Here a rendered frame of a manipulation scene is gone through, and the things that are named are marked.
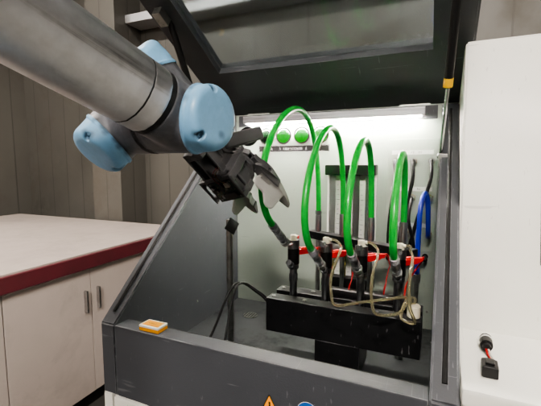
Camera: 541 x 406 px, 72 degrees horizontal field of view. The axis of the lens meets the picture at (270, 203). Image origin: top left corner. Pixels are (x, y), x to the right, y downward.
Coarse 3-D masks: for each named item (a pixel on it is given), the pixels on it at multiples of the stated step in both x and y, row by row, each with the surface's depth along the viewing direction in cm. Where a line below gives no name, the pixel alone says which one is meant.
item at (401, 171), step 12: (396, 168) 69; (396, 180) 67; (396, 192) 66; (396, 204) 65; (396, 216) 65; (396, 228) 65; (396, 240) 65; (396, 252) 67; (396, 264) 70; (396, 276) 75
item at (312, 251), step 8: (328, 128) 81; (336, 128) 86; (320, 136) 77; (336, 136) 90; (320, 144) 76; (312, 152) 74; (312, 160) 73; (344, 160) 95; (312, 168) 72; (344, 168) 96; (344, 176) 97; (304, 184) 71; (344, 184) 98; (304, 192) 70; (344, 192) 98; (304, 200) 70; (344, 200) 98; (304, 208) 70; (304, 216) 70; (304, 224) 70; (304, 232) 71; (304, 240) 72; (312, 248) 74; (312, 256) 76; (320, 256) 79; (320, 264) 80
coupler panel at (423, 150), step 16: (400, 144) 103; (416, 144) 101; (432, 144) 100; (416, 160) 100; (416, 176) 102; (400, 192) 104; (416, 192) 102; (432, 192) 101; (400, 208) 104; (416, 208) 103; (432, 208) 101; (432, 224) 101; (432, 240) 102
